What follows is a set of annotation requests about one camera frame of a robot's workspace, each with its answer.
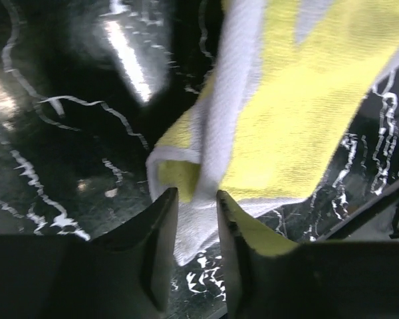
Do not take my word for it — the grey towel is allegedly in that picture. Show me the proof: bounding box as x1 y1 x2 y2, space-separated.
146 1 399 265

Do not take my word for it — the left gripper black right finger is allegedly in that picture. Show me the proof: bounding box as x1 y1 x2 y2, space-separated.
216 191 399 318

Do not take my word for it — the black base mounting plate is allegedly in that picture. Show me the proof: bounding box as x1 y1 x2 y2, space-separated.
317 180 399 241

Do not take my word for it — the black marble pattern mat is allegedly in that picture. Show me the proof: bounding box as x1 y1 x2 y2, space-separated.
0 1 399 241

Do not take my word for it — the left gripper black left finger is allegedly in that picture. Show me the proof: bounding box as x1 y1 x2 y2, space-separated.
0 188 178 318

